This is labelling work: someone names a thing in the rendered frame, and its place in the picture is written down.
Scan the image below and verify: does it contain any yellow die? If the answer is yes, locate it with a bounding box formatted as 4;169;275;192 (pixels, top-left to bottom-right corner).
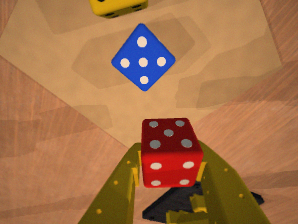
89;0;148;19

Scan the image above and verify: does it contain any tan flat mat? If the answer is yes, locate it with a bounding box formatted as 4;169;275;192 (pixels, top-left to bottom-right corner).
0;0;282;149

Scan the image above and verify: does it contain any blue die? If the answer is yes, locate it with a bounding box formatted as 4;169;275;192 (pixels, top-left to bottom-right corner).
111;23;176;92

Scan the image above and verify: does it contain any red die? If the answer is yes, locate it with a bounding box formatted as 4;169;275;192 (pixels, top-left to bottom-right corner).
141;118;203;188

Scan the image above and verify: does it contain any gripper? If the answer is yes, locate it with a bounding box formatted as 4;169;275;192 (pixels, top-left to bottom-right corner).
78;140;271;224

